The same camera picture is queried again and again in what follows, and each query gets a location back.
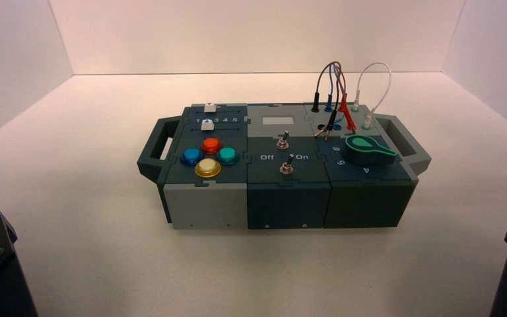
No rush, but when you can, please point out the red jumper cable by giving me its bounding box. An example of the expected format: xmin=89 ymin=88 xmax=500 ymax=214
xmin=334 ymin=62 xmax=358 ymax=132

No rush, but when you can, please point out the green rotary pointer knob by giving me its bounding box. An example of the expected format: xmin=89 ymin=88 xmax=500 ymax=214
xmin=344 ymin=134 xmax=398 ymax=165

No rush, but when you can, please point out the black jumper cable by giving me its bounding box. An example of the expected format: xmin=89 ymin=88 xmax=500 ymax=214
xmin=311 ymin=61 xmax=344 ymax=142

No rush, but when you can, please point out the dark green grey control box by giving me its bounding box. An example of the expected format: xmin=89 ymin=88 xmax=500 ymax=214
xmin=136 ymin=102 xmax=432 ymax=230

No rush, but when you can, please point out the green round push button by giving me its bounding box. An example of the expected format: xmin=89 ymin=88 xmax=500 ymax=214
xmin=216 ymin=147 xmax=240 ymax=166

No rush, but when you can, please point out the grey display screen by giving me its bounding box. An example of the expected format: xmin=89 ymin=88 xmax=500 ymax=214
xmin=263 ymin=116 xmax=296 ymax=129

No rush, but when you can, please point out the red round push button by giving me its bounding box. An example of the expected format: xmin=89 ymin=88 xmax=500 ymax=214
xmin=201 ymin=137 xmax=223 ymax=156

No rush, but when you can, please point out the white jumper cable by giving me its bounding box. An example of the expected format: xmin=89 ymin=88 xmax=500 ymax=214
xmin=352 ymin=61 xmax=392 ymax=129

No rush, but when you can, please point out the yellow round push button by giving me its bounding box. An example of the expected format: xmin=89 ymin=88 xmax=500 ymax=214
xmin=195 ymin=158 xmax=222 ymax=179

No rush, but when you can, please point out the blue round push button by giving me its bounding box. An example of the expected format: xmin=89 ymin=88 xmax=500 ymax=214
xmin=179 ymin=147 xmax=205 ymax=167

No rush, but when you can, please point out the blue jumper cable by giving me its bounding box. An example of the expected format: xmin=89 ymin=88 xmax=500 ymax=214
xmin=324 ymin=62 xmax=356 ymax=132

